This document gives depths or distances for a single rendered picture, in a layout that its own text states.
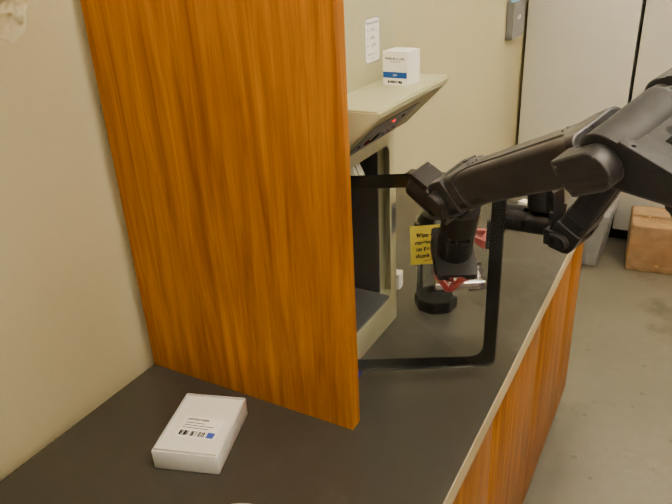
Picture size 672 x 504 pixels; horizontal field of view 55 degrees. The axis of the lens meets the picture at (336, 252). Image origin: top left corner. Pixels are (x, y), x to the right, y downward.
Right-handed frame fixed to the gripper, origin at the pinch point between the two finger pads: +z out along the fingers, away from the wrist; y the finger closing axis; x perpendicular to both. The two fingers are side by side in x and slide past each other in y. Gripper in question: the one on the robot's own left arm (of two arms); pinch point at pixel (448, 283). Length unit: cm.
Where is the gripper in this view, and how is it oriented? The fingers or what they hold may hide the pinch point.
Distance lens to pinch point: 114.1
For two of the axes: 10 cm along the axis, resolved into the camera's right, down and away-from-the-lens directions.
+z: 0.3, 6.3, 7.7
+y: 0.1, 7.7, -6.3
